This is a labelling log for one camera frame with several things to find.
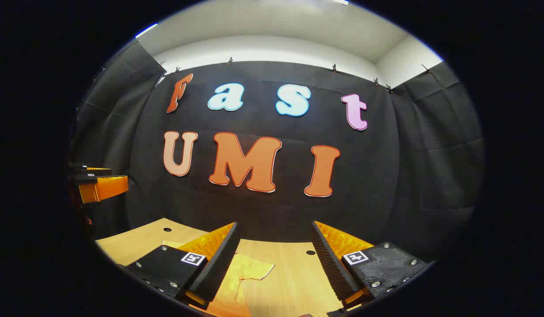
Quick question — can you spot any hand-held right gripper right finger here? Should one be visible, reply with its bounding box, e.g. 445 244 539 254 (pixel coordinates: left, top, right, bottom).
311 220 433 314

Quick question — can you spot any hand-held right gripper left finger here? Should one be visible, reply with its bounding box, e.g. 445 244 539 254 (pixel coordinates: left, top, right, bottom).
118 221 243 311

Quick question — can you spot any orange polo T-shirt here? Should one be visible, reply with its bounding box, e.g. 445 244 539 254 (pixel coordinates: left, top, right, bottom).
161 240 276 317

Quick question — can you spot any black backdrop cloth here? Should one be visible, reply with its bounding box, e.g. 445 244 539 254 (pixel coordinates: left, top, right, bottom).
70 40 486 265

